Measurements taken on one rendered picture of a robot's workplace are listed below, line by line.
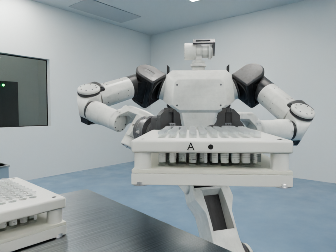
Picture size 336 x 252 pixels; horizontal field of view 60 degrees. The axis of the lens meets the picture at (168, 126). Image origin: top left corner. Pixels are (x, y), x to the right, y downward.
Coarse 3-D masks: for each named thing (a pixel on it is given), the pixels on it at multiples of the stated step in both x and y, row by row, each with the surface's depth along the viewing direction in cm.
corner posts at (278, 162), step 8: (136, 160) 46; (144, 160) 45; (272, 160) 44; (280, 160) 44; (288, 160) 44; (136, 168) 46; (144, 168) 45; (272, 168) 44; (280, 168) 44; (288, 168) 44
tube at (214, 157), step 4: (212, 132) 48; (216, 132) 48; (212, 136) 48; (216, 136) 48; (212, 156) 48; (216, 156) 48; (212, 160) 48; (216, 160) 48; (212, 164) 48; (216, 164) 48
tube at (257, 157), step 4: (256, 132) 47; (260, 132) 47; (256, 136) 47; (260, 136) 47; (256, 156) 47; (260, 156) 47; (256, 160) 47; (260, 160) 47; (256, 164) 47; (260, 164) 48
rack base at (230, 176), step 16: (208, 160) 53; (144, 176) 45; (160, 176) 45; (176, 176) 45; (192, 176) 45; (208, 176) 44; (224, 176) 44; (240, 176) 44; (256, 176) 44; (272, 176) 44; (288, 176) 43
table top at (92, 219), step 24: (72, 192) 83; (72, 216) 64; (96, 216) 64; (120, 216) 64; (144, 216) 64; (48, 240) 52; (72, 240) 52; (96, 240) 52; (120, 240) 52; (144, 240) 52; (168, 240) 52; (192, 240) 52
